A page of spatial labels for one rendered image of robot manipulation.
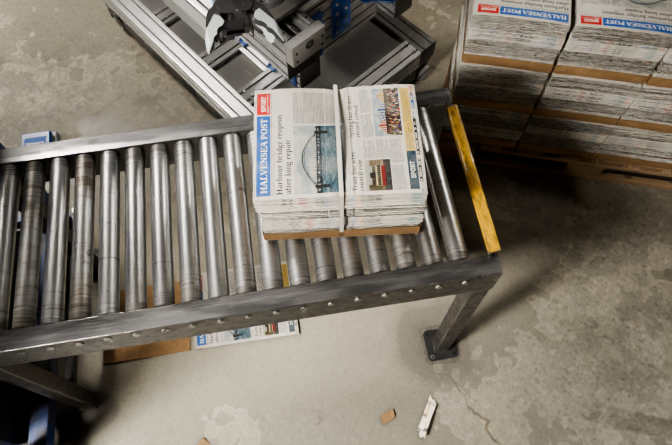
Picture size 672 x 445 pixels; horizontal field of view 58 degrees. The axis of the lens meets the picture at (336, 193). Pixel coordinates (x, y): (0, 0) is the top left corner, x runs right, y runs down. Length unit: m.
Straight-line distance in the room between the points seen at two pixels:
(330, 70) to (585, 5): 1.01
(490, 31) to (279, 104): 0.80
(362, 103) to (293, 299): 0.48
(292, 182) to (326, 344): 1.04
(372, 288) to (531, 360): 1.00
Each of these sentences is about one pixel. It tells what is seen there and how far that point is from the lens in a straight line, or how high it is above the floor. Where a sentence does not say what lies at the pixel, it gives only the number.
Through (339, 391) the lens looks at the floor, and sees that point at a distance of 2.20.
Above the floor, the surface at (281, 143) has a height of 1.03.
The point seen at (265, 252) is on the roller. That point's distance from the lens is 1.49.
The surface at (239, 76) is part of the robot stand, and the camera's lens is 2.52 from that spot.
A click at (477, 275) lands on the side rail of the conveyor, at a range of 1.49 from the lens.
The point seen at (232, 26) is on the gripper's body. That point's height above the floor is 1.20.
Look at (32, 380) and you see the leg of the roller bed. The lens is 1.90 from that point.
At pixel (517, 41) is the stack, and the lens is 1.98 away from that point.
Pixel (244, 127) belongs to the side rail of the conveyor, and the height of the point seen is 0.80.
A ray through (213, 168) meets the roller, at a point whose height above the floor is 0.80.
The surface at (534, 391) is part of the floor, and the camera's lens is 2.29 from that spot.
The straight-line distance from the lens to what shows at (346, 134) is 1.36.
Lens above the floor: 2.17
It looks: 63 degrees down
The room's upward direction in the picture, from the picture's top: 1 degrees counter-clockwise
